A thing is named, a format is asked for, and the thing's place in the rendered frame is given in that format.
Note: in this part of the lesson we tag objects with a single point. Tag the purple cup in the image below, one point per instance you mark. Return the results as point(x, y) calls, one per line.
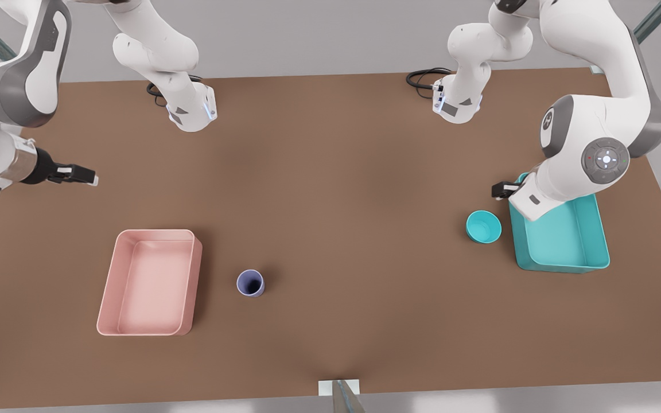
point(250, 283)

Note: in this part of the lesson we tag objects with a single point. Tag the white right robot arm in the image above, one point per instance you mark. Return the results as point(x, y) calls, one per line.
point(18, 86)

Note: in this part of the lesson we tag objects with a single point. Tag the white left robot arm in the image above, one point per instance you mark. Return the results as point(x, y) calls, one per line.
point(600, 126)

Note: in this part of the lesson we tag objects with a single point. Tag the teal rectangular box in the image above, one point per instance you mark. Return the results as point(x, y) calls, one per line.
point(566, 238)

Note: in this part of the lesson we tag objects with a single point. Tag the pink rectangular box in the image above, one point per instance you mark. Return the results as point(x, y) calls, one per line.
point(150, 282)

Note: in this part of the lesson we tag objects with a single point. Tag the teal bowl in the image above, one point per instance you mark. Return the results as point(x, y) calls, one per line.
point(483, 226)

